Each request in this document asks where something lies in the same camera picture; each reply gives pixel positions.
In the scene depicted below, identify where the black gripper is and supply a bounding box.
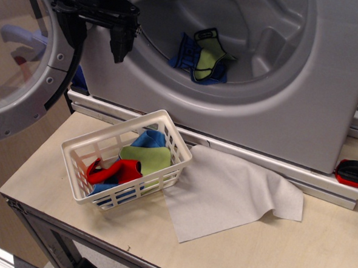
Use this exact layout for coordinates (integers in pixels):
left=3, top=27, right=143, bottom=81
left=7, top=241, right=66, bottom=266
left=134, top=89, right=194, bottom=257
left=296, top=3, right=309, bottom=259
left=51, top=0, right=140, bottom=64

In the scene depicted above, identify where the blue cloth with black trim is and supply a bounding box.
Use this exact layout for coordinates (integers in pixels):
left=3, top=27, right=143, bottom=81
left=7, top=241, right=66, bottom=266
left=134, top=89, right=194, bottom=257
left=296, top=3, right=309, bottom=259
left=169, top=33, right=227, bottom=85

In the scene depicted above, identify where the green cloth with black trim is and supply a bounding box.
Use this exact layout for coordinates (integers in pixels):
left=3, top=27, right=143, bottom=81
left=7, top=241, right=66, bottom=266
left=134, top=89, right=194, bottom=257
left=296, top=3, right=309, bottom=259
left=193, top=28, right=237, bottom=82

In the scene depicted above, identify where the white plastic laundry basket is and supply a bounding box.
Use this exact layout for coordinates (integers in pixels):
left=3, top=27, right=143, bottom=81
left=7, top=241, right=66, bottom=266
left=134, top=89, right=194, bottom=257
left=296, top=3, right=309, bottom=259
left=62, top=110, right=192, bottom=210

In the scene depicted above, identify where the grey toy washing machine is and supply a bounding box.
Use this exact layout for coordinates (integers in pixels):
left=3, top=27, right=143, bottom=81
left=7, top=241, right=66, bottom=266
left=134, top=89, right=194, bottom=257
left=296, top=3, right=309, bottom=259
left=81, top=0, right=358, bottom=173

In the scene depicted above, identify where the blue clamp behind washer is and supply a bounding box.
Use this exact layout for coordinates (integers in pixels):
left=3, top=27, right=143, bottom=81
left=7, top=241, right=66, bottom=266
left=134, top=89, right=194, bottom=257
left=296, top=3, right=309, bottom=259
left=71, top=65, right=88, bottom=91

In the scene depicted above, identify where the round transparent washer door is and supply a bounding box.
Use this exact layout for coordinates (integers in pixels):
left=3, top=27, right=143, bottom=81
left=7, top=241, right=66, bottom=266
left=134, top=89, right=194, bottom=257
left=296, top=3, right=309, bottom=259
left=0, top=0, right=82, bottom=140

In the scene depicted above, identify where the blue cloth in basket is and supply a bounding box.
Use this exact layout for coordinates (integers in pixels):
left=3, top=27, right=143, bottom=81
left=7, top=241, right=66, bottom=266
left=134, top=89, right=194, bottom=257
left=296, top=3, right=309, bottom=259
left=89, top=130, right=166, bottom=196

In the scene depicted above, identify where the green cloth in basket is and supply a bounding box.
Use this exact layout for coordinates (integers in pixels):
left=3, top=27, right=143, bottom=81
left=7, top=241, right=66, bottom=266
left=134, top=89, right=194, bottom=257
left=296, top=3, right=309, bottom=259
left=119, top=146, right=171, bottom=176

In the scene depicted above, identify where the red cloth in basket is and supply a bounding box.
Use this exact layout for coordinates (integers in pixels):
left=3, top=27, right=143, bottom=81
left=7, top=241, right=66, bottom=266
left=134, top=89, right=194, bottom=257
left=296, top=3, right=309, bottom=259
left=86, top=158, right=143, bottom=185

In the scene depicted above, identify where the grey cloth sheet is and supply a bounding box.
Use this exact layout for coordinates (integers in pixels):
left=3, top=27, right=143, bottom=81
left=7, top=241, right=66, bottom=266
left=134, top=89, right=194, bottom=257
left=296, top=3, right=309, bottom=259
left=164, top=145, right=303, bottom=243

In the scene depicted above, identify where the red and black clamp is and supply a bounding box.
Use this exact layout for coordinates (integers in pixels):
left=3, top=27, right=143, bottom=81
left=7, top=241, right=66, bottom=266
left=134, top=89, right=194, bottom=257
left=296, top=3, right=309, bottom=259
left=334, top=159, right=358, bottom=188

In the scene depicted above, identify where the metal table frame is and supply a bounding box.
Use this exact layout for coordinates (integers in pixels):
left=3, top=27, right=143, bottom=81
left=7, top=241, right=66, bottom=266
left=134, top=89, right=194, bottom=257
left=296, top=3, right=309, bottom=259
left=2, top=193, right=161, bottom=268

